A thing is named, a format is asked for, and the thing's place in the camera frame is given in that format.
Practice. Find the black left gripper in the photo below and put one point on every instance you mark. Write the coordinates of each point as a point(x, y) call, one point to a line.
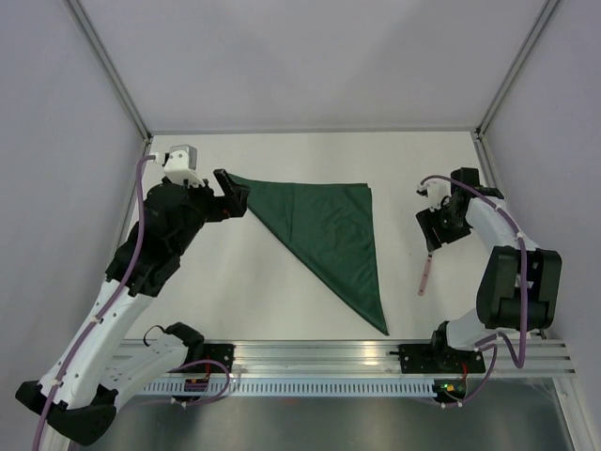
point(234, 202)

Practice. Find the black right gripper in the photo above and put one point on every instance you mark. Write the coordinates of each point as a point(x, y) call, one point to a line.
point(428, 220)

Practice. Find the fork with pink handle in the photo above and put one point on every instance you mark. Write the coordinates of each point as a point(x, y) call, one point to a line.
point(425, 274)

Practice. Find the dark green cloth napkin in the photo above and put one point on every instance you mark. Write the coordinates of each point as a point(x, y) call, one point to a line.
point(329, 228)

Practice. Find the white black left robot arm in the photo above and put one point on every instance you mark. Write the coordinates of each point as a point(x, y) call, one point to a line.
point(79, 398)

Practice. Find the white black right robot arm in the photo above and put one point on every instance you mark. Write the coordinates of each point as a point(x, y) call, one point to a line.
point(519, 288)

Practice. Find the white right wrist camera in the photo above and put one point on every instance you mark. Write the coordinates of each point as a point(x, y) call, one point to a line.
point(436, 193)

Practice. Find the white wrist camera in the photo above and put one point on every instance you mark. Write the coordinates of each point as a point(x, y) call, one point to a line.
point(179, 165)
point(436, 193)

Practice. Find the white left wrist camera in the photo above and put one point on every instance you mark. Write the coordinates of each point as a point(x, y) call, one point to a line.
point(179, 165)

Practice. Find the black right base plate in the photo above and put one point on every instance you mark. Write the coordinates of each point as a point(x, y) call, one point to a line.
point(425, 359)

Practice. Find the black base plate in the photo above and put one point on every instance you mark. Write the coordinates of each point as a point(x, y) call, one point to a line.
point(223, 353)
point(425, 359)

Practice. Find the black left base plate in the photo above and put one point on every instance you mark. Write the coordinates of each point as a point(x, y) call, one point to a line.
point(223, 353)

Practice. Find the aluminium mounting rail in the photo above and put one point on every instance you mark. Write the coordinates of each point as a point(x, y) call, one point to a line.
point(545, 358)

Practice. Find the white slotted cable duct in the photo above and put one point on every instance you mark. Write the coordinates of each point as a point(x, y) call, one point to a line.
point(290, 387)

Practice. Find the aluminium enclosure frame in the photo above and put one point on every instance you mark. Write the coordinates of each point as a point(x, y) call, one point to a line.
point(522, 76)

